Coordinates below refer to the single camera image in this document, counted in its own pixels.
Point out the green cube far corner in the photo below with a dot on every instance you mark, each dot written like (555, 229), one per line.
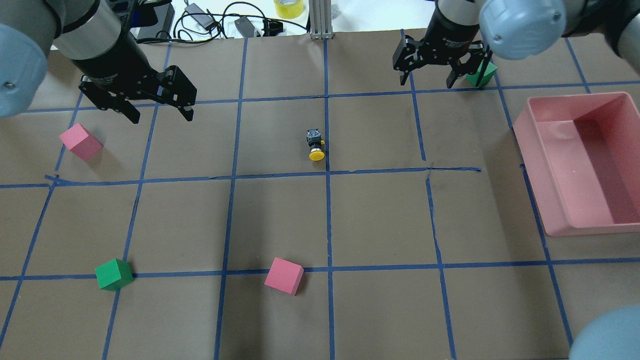
(484, 74)

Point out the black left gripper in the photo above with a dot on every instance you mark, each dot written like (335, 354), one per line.
(109, 61)

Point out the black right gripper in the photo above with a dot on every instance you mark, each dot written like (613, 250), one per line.
(451, 31)

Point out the yellow tape roll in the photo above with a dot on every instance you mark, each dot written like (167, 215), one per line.
(289, 9)

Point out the pink cube far side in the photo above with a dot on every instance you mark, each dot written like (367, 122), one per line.
(81, 142)

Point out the yellow push button switch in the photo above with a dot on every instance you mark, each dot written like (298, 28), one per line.
(316, 144)

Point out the pink plastic bin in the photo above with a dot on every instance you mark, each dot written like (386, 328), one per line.
(581, 153)

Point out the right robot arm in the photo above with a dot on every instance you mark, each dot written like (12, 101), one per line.
(517, 29)

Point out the green cube near base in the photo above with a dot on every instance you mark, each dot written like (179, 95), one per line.
(113, 275)

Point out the black power adapter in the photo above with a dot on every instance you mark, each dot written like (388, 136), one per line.
(153, 20)

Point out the pink cube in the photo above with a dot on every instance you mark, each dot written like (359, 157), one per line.
(284, 276)
(81, 142)

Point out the pink cube near centre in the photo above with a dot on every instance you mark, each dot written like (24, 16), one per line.
(284, 276)

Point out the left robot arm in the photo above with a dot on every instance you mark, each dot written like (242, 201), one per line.
(95, 36)

